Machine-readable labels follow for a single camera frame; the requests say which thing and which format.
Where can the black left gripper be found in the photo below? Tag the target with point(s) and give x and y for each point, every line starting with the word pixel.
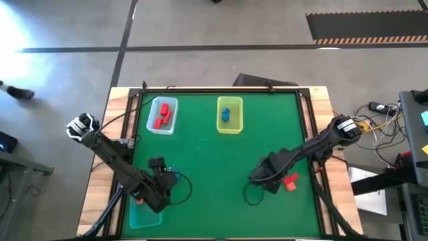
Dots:
pixel 164 180

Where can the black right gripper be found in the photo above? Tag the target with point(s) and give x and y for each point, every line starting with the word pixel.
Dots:
pixel 269 174

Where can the blue cylinder block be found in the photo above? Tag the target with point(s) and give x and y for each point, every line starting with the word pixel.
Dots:
pixel 175 174

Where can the long red block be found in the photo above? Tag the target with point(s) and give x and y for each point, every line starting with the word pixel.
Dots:
pixel 292 177

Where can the orange-red wedge block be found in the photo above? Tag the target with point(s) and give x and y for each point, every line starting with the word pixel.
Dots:
pixel 291 187

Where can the teal translucent plastic bin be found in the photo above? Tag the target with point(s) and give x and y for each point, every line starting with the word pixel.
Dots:
pixel 143 217

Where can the blue cube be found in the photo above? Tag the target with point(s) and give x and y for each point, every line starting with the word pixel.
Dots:
pixel 226 110
pixel 225 118

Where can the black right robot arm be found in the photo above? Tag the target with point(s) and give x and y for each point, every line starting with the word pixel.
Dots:
pixel 317 144

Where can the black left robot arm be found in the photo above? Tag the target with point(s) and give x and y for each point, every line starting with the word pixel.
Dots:
pixel 110 154

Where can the green table mat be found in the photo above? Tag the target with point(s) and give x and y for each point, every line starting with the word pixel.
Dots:
pixel 214 160

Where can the clear plastic bin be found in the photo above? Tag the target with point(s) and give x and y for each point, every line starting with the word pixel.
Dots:
pixel 172 127

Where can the yellow translucent plastic bin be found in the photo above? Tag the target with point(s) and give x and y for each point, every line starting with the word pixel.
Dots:
pixel 234 125

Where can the black clamp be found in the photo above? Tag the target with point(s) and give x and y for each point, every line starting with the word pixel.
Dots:
pixel 269 87
pixel 144 85

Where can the black flat box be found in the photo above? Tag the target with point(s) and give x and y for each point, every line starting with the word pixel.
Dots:
pixel 254 80

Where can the white paper sheet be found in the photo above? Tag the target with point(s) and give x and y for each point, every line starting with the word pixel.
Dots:
pixel 371 201

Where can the black bar stand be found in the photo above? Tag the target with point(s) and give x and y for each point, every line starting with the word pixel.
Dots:
pixel 378 180

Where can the black power strip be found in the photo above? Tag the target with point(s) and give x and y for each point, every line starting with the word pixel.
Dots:
pixel 378 107

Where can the grey metal stand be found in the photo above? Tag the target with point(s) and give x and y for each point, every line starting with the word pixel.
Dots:
pixel 20 164

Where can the grey desk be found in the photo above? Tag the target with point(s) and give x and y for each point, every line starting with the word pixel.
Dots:
pixel 414 134

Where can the dark equipment rack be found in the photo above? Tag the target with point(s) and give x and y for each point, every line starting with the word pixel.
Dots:
pixel 414 214

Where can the yellow sticky note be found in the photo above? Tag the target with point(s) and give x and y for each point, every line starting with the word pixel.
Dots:
pixel 425 149

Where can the black device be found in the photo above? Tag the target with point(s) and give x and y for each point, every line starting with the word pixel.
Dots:
pixel 8 142

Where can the teal sticky note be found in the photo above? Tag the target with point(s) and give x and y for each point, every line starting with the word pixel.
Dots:
pixel 425 118

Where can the person's foot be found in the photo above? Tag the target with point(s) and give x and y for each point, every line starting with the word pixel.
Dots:
pixel 20 93

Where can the black object on desk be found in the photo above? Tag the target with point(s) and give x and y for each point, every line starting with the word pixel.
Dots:
pixel 422 95

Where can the black hazard-striped floor mat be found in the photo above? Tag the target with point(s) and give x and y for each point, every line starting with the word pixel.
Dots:
pixel 368 25

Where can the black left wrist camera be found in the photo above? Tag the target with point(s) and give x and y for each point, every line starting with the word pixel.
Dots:
pixel 156 163

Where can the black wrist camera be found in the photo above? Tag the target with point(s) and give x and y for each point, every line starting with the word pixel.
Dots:
pixel 279 155
pixel 156 163

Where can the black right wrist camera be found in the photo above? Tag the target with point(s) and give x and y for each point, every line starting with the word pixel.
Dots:
pixel 279 155

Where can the black metal table frame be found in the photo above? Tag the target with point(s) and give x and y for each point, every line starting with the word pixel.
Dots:
pixel 217 90

